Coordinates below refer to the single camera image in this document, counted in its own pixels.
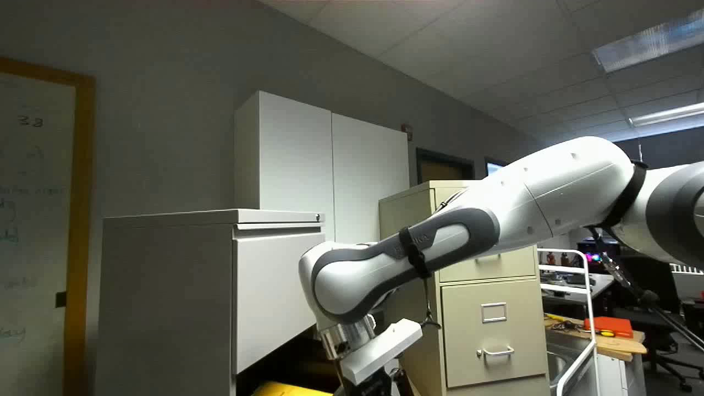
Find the silver wrist camera bar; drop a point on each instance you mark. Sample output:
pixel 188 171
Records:
pixel 382 348

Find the white metal tube frame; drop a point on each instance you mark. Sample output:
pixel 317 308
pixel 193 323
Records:
pixel 580 293

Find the large ceiling light panel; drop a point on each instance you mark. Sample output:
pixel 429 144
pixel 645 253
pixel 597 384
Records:
pixel 650 40

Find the whiteboard with wooden frame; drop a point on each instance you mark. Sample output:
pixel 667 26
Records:
pixel 35 227

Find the narrow ceiling light strip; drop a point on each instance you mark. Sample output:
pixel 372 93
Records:
pixel 667 112

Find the gray file cabinet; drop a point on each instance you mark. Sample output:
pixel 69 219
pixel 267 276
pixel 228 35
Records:
pixel 167 293

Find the dark door frame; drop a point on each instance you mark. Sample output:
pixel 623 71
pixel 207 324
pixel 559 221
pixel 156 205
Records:
pixel 443 165

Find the beige file cabinet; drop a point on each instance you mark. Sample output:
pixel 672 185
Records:
pixel 491 323

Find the gray cabinet drawer front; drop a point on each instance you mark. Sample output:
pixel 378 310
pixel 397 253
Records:
pixel 276 293

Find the yellow object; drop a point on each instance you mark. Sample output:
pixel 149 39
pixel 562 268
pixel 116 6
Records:
pixel 288 390

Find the tall white cabinet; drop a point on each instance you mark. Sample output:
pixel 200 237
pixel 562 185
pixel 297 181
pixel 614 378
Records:
pixel 321 161

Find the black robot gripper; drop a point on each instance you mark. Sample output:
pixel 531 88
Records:
pixel 384 374

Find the wooden work table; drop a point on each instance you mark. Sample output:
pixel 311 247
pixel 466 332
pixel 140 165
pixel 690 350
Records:
pixel 602 340

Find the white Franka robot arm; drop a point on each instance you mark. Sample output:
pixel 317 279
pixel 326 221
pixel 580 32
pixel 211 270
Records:
pixel 558 188

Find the orange box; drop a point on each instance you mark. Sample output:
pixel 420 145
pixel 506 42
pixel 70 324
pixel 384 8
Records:
pixel 608 324

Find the black office chair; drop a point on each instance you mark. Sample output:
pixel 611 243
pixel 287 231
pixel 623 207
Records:
pixel 663 323

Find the beige cabinet drawer with label holder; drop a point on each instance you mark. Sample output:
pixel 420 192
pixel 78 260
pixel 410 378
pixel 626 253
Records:
pixel 493 331

